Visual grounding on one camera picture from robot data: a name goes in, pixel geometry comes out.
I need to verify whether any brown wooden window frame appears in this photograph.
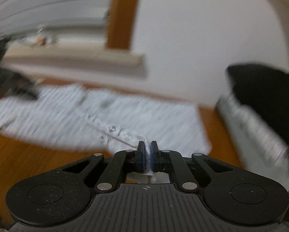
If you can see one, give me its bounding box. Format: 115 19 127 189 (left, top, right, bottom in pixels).
106 0 139 50

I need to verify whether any grey window blind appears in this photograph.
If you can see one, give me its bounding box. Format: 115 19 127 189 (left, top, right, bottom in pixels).
0 0 111 36

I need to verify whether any folded white patterned garment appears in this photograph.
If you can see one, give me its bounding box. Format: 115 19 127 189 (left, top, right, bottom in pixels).
216 95 289 191

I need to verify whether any glass jar orange label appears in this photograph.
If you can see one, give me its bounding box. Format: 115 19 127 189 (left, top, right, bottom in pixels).
34 27 57 46

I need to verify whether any white patterned garment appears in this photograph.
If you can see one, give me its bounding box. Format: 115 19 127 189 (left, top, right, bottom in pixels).
0 83 213 184
216 95 289 191

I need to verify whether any beige window sill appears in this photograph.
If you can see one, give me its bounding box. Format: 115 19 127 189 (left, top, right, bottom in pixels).
4 43 148 78

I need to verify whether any black folded sweater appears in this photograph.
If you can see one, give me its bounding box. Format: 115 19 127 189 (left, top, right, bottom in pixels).
226 63 289 146

